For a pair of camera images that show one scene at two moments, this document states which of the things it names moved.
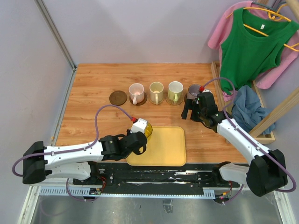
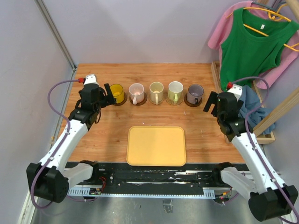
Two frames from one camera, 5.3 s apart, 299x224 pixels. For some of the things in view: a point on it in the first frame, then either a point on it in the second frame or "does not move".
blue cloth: (248, 112) does not move
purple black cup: (193, 90) does not move
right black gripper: (188, 105) to (212, 99)
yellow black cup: (148, 130) to (117, 91)
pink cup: (137, 93) does not move
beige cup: (156, 92) does not move
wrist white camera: (138, 126) to (90, 79)
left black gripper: (128, 133) to (109, 98)
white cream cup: (175, 91) does not move
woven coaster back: (154, 102) does not move
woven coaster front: (174, 103) does not move
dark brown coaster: (140, 103) does not move
